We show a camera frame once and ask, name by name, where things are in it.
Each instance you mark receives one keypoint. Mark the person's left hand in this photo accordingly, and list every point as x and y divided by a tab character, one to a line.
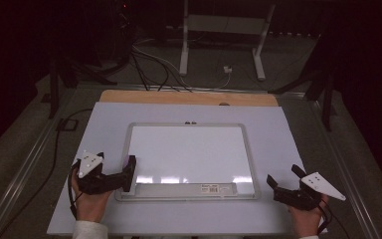
91	207

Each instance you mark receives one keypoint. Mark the black whiteboard hanger clips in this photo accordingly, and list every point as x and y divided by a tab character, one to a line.
190	122

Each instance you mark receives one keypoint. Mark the aluminium floor rail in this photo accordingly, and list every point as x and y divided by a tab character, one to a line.
344	172
23	166
126	86

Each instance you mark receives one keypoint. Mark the black tripod stand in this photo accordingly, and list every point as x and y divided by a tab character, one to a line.
53	89
327	103

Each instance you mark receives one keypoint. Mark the dark equipment rack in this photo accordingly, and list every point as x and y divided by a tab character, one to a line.
124	30

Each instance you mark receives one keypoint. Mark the white plug adapter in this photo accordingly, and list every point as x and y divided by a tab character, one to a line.
227	69

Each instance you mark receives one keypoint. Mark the white framed whiteboard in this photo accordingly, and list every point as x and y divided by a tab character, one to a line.
195	149

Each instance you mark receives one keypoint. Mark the person's right hand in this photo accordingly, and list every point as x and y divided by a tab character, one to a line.
308	222

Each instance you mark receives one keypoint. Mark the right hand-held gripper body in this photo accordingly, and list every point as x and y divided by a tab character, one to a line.
295	198

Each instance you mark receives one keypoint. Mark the black square floor bracket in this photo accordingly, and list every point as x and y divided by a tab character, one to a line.
67	124

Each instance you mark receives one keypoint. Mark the large white table sheet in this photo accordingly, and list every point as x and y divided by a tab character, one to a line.
106	126

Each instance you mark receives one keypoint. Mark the black and purple whiteboard eraser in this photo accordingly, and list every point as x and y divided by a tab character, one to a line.
133	172

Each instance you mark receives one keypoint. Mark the white metal stand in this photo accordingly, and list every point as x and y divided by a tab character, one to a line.
184	49

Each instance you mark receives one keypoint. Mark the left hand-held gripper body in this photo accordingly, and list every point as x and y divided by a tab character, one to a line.
96	184

